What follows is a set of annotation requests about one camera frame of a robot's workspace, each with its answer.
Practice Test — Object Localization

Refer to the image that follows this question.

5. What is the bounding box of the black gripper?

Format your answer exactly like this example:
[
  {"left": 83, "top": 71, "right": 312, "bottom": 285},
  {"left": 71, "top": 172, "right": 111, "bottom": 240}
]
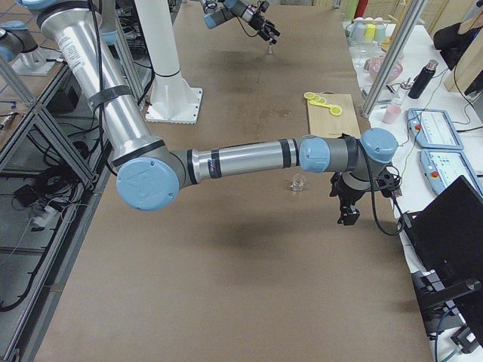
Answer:
[
  {"left": 248, "top": 14, "right": 280, "bottom": 44},
  {"left": 329, "top": 172, "right": 370, "bottom": 225}
]

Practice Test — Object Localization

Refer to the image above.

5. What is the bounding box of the clear glass shaker cup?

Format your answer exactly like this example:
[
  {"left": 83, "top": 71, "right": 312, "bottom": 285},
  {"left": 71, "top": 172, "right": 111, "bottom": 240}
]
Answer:
[{"left": 291, "top": 173, "right": 306, "bottom": 192}]

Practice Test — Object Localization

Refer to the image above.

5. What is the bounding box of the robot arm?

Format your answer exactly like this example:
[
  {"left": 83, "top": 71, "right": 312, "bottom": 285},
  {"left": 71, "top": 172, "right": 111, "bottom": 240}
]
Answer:
[
  {"left": 199, "top": 0, "right": 280, "bottom": 45},
  {"left": 23, "top": 1, "right": 401, "bottom": 225}
]

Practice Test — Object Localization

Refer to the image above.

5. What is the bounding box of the yellow cup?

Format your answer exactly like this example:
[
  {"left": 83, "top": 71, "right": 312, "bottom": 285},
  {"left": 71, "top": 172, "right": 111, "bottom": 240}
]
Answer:
[{"left": 364, "top": 23, "right": 377, "bottom": 42}]

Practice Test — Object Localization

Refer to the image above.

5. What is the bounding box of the pink plastic cup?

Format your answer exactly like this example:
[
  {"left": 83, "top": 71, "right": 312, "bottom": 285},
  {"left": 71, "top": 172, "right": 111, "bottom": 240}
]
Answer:
[{"left": 383, "top": 105, "right": 401, "bottom": 124}]

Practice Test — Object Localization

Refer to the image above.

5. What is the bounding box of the grey cup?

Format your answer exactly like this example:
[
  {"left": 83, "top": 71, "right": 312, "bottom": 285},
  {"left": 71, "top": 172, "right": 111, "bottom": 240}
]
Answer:
[{"left": 374, "top": 23, "right": 386, "bottom": 42}]

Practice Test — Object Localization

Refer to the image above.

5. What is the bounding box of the wooden cutting board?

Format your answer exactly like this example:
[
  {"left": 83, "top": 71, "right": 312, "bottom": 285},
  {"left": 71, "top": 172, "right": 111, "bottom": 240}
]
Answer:
[{"left": 306, "top": 92, "right": 361, "bottom": 138}]

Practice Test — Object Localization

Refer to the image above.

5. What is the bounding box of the black laptop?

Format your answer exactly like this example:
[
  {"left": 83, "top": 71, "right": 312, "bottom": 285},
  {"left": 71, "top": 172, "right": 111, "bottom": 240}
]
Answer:
[{"left": 398, "top": 175, "right": 483, "bottom": 276}]

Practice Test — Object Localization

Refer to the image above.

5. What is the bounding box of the wine glass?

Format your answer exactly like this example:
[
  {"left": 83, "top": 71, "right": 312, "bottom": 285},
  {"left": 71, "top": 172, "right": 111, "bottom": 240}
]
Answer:
[{"left": 356, "top": 44, "right": 371, "bottom": 69}]

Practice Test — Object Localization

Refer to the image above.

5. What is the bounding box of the teach pendant tablet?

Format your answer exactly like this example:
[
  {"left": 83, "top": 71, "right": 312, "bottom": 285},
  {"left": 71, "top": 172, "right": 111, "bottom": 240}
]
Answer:
[
  {"left": 406, "top": 108, "right": 464, "bottom": 151},
  {"left": 419, "top": 149, "right": 482, "bottom": 195}
]

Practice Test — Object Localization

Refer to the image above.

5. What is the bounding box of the pink bowl of ice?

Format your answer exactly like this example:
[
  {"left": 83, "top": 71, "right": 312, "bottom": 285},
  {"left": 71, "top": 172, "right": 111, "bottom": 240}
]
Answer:
[{"left": 368, "top": 56, "right": 405, "bottom": 82}]

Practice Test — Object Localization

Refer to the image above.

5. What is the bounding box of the black thermos bottle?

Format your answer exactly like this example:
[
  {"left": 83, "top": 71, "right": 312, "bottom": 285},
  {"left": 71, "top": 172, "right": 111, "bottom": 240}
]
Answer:
[{"left": 408, "top": 60, "right": 438, "bottom": 100}]

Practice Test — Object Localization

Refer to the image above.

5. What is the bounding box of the person in black jacket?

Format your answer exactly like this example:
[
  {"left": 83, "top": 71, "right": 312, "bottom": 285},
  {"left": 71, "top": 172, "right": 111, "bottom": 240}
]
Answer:
[{"left": 433, "top": 14, "right": 482, "bottom": 70}]

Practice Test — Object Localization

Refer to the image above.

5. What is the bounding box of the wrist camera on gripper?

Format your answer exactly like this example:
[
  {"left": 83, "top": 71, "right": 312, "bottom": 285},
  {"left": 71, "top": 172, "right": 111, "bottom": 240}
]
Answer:
[{"left": 257, "top": 0, "right": 270, "bottom": 13}]

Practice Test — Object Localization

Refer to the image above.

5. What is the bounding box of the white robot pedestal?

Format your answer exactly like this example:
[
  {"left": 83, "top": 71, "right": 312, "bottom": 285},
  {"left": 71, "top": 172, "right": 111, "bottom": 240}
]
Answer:
[{"left": 135, "top": 0, "right": 203, "bottom": 124}]

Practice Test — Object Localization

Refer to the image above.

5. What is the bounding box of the aluminium frame post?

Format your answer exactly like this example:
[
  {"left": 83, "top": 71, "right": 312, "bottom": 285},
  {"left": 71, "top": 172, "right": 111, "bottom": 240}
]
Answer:
[{"left": 361, "top": 0, "right": 427, "bottom": 118}]

